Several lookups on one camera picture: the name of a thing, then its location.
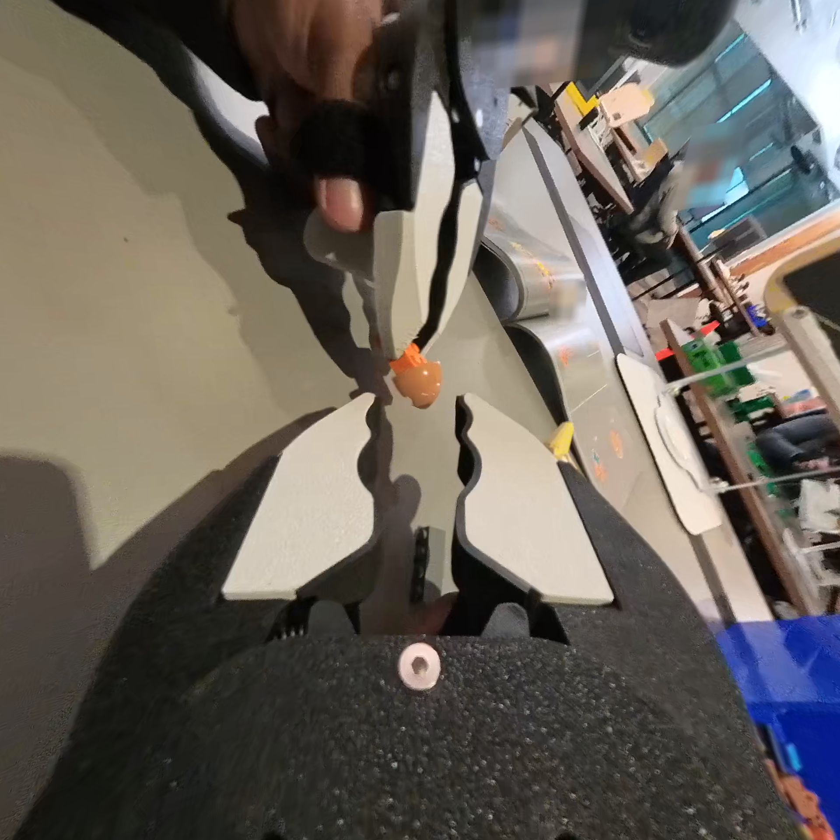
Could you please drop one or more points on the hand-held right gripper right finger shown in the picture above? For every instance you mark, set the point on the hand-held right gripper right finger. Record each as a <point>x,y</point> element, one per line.
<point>525,525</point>

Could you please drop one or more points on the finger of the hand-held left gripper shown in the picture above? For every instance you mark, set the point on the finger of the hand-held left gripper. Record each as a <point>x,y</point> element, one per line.
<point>469,243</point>
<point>407,262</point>

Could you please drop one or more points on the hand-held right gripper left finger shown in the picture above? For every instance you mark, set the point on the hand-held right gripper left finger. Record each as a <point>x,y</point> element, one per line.
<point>302,518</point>

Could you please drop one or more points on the brown tan brick-built model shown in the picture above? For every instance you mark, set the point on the brown tan brick-built model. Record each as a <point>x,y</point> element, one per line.
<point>563,443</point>

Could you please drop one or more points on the orange brick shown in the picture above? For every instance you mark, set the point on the orange brick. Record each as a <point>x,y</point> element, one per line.
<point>408,358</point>

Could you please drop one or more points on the brown quarter dome brick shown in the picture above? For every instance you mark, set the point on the brown quarter dome brick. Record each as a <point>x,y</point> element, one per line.
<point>420,387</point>

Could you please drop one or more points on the blue plastic bin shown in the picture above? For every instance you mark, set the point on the blue plastic bin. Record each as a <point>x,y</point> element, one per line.
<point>787,669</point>

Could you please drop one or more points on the pile of brown bricks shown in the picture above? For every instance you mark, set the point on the pile of brown bricks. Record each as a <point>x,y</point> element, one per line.
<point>794,794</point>

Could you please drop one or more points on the grey desk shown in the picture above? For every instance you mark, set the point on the grey desk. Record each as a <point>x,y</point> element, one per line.
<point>164,295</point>

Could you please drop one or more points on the grey open instruction booklet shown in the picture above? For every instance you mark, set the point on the grey open instruction booklet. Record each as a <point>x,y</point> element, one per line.
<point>577,367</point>

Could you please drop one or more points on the white board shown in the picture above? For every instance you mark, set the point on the white board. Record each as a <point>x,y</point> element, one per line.
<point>640,394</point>

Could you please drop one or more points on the long wooden table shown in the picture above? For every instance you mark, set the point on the long wooden table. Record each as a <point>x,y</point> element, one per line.
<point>761,525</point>

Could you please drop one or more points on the green plastic crate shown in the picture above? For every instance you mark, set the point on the green plastic crate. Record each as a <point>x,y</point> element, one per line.
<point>709,358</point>

